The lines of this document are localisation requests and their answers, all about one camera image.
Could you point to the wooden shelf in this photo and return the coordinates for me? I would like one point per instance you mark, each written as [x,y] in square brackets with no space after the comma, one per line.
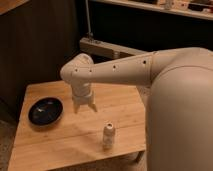
[155,8]

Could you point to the small white bottle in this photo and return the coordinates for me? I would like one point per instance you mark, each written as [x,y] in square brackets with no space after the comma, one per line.
[108,136]

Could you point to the wooden table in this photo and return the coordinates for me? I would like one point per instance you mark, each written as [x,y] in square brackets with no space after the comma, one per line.
[78,138]

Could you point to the black ceramic bowl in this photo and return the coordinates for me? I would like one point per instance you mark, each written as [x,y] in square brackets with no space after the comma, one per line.
[45,111]

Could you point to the metal pole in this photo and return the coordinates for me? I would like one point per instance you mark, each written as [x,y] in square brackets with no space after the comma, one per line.
[90,34]

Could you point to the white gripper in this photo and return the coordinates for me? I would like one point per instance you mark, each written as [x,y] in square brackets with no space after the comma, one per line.
[83,99]

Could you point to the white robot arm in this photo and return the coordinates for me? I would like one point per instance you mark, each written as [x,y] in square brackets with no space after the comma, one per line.
[179,110]

